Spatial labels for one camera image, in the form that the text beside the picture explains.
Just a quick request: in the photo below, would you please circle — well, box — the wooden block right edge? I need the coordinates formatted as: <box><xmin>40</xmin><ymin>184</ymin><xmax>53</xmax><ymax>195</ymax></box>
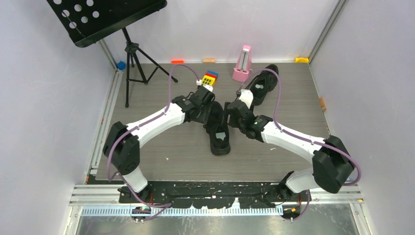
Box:
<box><xmin>319</xmin><ymin>97</ymin><xmax>327</xmax><ymax>112</ymax></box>

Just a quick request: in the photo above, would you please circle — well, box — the black suede sneaker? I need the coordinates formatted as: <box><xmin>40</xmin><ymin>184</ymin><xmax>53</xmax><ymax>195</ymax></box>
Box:
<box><xmin>245</xmin><ymin>71</ymin><xmax>278</xmax><ymax>106</ymax></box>
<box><xmin>204</xmin><ymin>101</ymin><xmax>231</xmax><ymax>156</ymax></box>

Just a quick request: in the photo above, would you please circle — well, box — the tan block on ledge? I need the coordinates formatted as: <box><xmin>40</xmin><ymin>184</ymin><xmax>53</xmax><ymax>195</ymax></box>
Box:
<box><xmin>203</xmin><ymin>58</ymin><xmax>216</xmax><ymax>63</ymax></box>

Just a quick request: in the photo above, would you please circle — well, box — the black music stand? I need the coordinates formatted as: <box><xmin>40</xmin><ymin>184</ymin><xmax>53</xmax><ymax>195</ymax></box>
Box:
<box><xmin>46</xmin><ymin>0</ymin><xmax>179</xmax><ymax>108</ymax></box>

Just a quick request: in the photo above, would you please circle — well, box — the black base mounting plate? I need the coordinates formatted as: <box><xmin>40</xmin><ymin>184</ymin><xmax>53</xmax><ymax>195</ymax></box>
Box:
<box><xmin>117</xmin><ymin>181</ymin><xmax>311</xmax><ymax>209</ymax></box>

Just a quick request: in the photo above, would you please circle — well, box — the yellow toy brick block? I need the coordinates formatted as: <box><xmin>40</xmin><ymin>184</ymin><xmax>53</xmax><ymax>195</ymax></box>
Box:
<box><xmin>202</xmin><ymin>76</ymin><xmax>217</xmax><ymax>86</ymax></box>

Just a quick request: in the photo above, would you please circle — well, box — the pink metronome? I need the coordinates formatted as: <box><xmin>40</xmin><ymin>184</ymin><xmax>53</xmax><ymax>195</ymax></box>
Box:
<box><xmin>232</xmin><ymin>45</ymin><xmax>252</xmax><ymax>82</ymax></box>

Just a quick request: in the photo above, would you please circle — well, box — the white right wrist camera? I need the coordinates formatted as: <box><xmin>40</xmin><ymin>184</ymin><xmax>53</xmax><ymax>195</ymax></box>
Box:
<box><xmin>237</xmin><ymin>89</ymin><xmax>254</xmax><ymax>109</ymax></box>

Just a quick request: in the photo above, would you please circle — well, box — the yellow piece in corner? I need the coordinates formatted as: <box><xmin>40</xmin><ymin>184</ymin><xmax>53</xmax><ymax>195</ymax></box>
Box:
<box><xmin>294</xmin><ymin>57</ymin><xmax>309</xmax><ymax>64</ymax></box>

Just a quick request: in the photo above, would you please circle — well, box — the blue piece by stand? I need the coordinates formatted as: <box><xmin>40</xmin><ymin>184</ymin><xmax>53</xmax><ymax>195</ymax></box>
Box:
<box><xmin>116</xmin><ymin>61</ymin><xmax>126</xmax><ymax>71</ymax></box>

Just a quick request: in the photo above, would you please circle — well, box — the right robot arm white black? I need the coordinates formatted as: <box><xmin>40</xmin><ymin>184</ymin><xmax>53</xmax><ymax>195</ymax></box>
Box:
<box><xmin>225</xmin><ymin>100</ymin><xmax>356</xmax><ymax>201</ymax></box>

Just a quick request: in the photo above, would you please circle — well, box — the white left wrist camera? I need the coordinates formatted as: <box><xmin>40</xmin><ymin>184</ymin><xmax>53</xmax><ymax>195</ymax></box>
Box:
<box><xmin>196</xmin><ymin>79</ymin><xmax>213</xmax><ymax>92</ymax></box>

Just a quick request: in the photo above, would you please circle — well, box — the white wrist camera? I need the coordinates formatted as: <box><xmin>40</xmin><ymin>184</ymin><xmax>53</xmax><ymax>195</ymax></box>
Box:
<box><xmin>237</xmin><ymin>89</ymin><xmax>254</xmax><ymax>109</ymax></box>
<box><xmin>196</xmin><ymin>79</ymin><xmax>213</xmax><ymax>92</ymax></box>

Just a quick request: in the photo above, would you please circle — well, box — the orange block on ledge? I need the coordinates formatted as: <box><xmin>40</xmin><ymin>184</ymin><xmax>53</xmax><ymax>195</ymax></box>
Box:
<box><xmin>171</xmin><ymin>60</ymin><xmax>184</xmax><ymax>64</ymax></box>

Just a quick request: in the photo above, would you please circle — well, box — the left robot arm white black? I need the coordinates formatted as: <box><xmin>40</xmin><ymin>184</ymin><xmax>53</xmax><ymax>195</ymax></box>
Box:
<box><xmin>102</xmin><ymin>85</ymin><xmax>215</xmax><ymax>203</ymax></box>

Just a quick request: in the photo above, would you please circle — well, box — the red toy block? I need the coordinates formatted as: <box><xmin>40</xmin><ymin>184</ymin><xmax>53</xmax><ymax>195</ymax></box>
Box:
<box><xmin>205</xmin><ymin>72</ymin><xmax>217</xmax><ymax>79</ymax></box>

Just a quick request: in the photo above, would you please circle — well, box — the aluminium rail frame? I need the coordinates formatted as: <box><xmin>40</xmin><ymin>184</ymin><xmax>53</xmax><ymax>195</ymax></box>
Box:
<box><xmin>69</xmin><ymin>185</ymin><xmax>364</xmax><ymax>216</ymax></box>

